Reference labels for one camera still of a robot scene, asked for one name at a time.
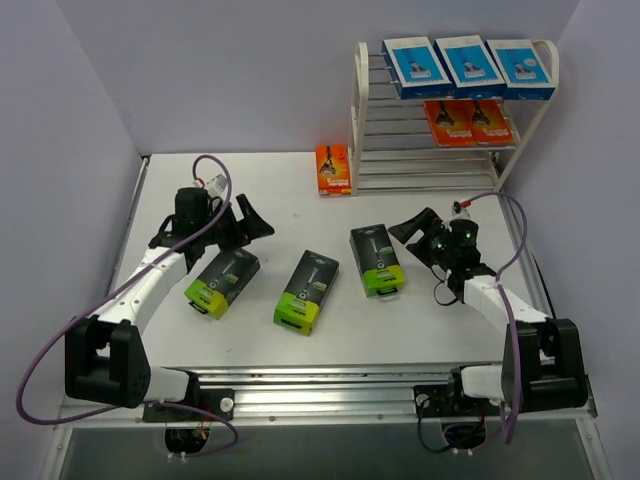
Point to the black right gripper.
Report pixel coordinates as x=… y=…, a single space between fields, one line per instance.
x=433 y=236

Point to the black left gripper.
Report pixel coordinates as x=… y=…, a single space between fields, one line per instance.
x=235 y=226

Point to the black green razor box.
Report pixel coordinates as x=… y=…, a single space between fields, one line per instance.
x=379 y=269
x=220 y=283
x=302 y=300

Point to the orange Gillette razor box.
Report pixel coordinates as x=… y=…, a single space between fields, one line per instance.
x=488 y=124
x=333 y=170
x=449 y=123

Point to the blue white Harry's razor box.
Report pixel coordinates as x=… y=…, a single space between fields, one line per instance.
x=470 y=67

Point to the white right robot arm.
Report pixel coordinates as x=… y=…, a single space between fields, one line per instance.
x=542 y=367

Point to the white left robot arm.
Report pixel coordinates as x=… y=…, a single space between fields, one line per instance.
x=105 y=357

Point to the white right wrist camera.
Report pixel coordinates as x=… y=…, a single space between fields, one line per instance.
x=458 y=212

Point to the cream metal wire shelf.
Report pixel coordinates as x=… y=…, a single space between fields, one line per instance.
x=392 y=149

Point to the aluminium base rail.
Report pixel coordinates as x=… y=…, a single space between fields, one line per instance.
x=321 y=395

